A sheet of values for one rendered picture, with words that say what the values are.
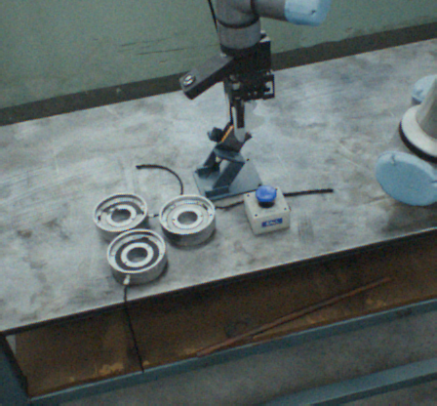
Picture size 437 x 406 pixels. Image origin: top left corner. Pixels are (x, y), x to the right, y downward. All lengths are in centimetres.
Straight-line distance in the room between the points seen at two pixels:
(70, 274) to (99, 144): 38
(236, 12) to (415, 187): 41
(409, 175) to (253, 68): 34
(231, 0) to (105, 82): 188
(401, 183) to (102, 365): 70
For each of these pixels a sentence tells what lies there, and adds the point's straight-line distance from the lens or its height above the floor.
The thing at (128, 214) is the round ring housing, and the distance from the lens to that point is 137.
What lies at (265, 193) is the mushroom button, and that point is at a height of 87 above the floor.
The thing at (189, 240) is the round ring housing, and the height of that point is 82.
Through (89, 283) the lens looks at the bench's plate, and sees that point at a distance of 129.
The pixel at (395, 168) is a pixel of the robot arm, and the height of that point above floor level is 99.
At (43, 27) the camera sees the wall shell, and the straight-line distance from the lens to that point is 287.
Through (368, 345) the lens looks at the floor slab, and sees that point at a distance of 215.
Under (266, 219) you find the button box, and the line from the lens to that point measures 129.
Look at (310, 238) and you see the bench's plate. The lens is 131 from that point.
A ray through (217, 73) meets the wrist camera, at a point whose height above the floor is 107.
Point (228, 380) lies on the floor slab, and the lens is 207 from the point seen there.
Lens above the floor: 176
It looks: 42 degrees down
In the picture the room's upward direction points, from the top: 6 degrees counter-clockwise
